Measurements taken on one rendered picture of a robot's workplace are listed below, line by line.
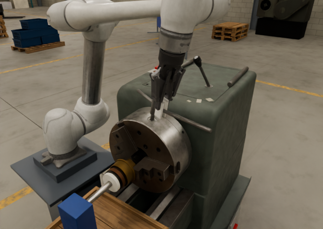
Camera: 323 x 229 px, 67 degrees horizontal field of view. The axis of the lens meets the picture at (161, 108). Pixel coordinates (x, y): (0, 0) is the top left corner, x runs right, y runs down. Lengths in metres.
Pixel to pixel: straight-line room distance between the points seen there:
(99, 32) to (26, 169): 0.87
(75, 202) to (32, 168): 0.81
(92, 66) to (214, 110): 0.64
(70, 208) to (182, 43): 0.54
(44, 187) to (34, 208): 1.02
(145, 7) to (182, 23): 0.25
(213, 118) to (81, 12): 0.59
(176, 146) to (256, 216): 1.51
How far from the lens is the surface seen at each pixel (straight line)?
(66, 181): 1.40
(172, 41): 0.66
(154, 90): 0.73
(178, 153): 0.85
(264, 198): 2.42
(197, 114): 0.90
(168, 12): 0.64
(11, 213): 2.47
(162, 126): 0.84
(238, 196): 1.60
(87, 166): 1.46
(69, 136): 1.36
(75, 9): 0.96
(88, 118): 1.40
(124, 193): 1.11
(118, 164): 0.85
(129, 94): 1.06
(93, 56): 1.22
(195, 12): 0.65
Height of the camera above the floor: 1.66
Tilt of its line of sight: 27 degrees down
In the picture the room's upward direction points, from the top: straight up
